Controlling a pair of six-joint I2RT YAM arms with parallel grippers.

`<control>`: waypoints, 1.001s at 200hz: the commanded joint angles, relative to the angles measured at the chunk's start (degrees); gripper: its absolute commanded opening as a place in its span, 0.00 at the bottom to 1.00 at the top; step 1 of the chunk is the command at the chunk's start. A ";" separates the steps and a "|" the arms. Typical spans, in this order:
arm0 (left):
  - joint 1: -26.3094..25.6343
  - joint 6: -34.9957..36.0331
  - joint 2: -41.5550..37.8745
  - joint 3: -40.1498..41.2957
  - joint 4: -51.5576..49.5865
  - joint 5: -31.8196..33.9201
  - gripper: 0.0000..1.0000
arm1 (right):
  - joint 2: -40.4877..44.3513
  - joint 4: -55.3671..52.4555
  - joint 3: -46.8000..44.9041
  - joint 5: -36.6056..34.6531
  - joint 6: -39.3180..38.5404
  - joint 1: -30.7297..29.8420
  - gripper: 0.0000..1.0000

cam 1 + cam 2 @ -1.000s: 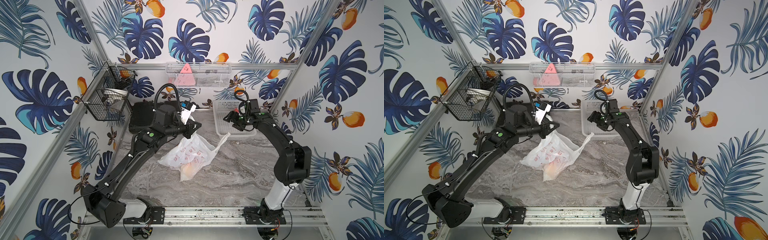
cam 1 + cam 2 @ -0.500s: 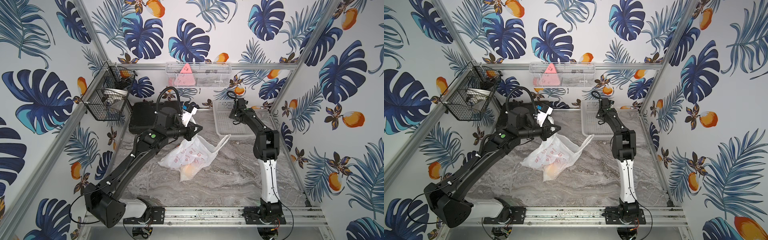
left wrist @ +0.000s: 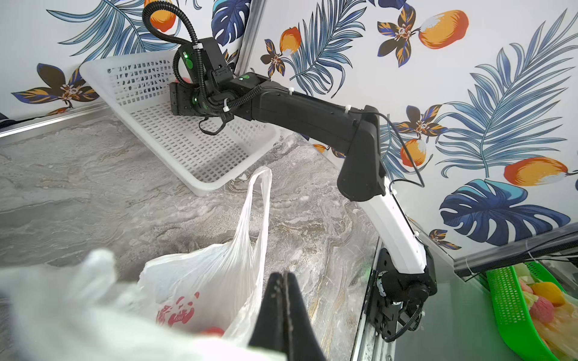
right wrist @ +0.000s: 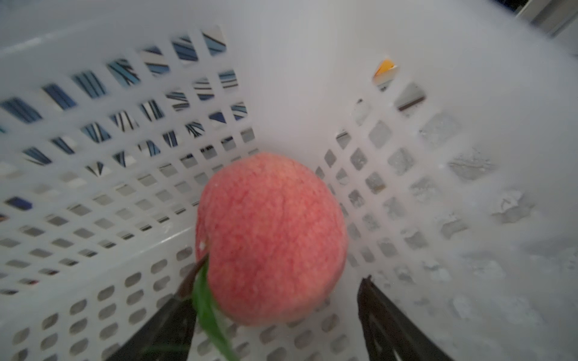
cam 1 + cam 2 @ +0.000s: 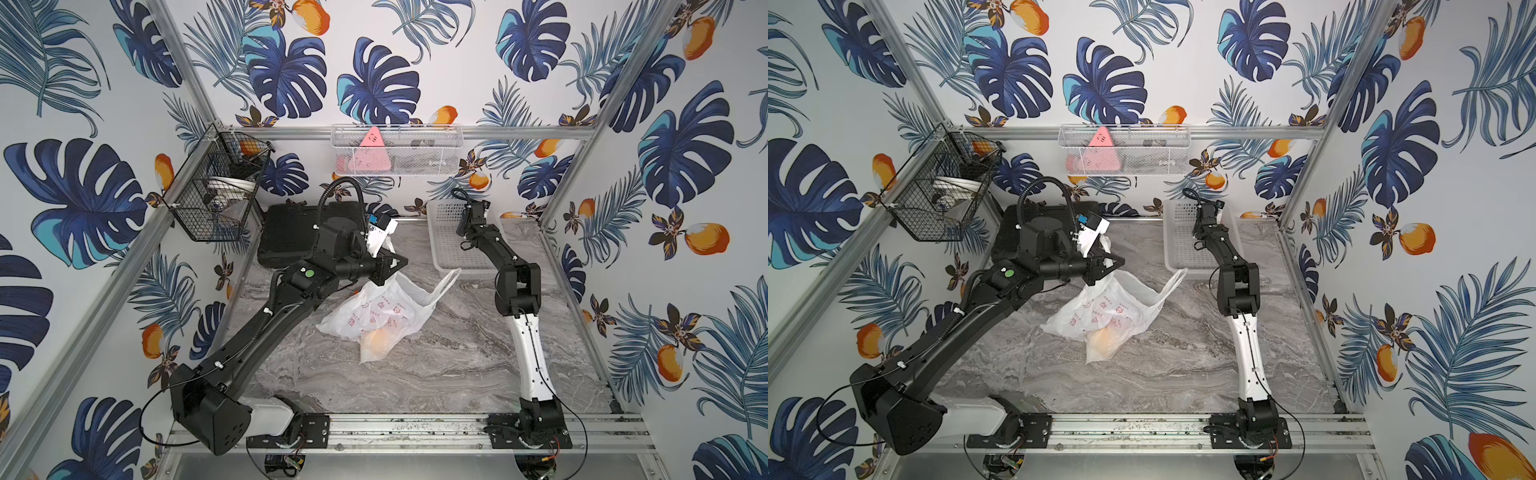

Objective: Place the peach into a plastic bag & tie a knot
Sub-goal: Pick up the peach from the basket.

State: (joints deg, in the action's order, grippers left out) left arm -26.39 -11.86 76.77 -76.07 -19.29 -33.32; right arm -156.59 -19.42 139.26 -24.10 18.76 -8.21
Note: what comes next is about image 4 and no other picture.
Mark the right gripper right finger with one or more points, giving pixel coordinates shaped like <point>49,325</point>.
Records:
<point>388,333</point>

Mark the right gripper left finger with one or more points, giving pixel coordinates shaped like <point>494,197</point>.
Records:
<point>169,333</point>

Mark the pink peach with leaf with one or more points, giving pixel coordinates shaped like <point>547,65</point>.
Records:
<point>271,242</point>

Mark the white plastic basket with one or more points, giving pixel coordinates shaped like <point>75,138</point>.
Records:
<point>446,130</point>

